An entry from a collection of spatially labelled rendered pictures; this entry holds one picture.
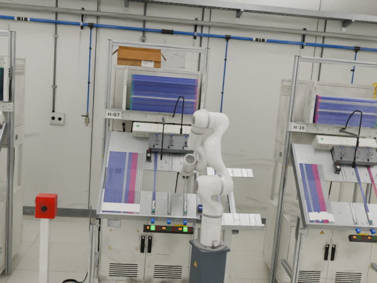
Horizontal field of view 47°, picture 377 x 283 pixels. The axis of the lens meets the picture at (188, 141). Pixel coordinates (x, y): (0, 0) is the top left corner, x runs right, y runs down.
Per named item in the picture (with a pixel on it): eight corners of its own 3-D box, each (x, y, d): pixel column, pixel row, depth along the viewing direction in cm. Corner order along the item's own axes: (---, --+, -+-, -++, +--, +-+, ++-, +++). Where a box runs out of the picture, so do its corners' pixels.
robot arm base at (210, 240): (231, 249, 253) (234, 219, 251) (202, 252, 246) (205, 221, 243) (216, 237, 270) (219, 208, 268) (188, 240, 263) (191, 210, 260)
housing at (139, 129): (194, 145, 341) (197, 134, 330) (132, 141, 336) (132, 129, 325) (194, 137, 346) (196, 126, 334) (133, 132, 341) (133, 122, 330)
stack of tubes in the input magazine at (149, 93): (196, 114, 330) (198, 79, 326) (129, 110, 325) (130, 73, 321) (194, 113, 343) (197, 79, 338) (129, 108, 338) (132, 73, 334)
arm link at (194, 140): (215, 131, 284) (205, 168, 299) (191, 124, 284) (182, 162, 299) (214, 137, 276) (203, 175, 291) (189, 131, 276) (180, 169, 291)
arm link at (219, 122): (203, 196, 255) (228, 196, 261) (211, 195, 244) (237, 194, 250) (198, 114, 265) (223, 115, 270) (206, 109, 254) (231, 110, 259)
